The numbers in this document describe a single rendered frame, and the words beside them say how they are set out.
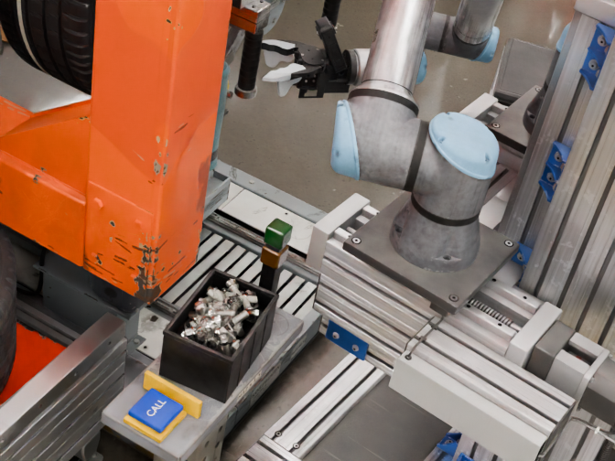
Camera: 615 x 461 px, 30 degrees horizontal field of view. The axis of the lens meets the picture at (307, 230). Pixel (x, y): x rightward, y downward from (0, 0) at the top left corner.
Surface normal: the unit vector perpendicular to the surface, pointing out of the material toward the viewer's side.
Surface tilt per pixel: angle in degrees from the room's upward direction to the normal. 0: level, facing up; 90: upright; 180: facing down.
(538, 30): 0
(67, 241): 90
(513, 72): 0
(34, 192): 90
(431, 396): 90
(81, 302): 90
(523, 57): 0
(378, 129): 38
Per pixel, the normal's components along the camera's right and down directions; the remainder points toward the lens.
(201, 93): 0.85, 0.43
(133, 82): -0.50, 0.49
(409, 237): -0.69, 0.07
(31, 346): 0.16, -0.76
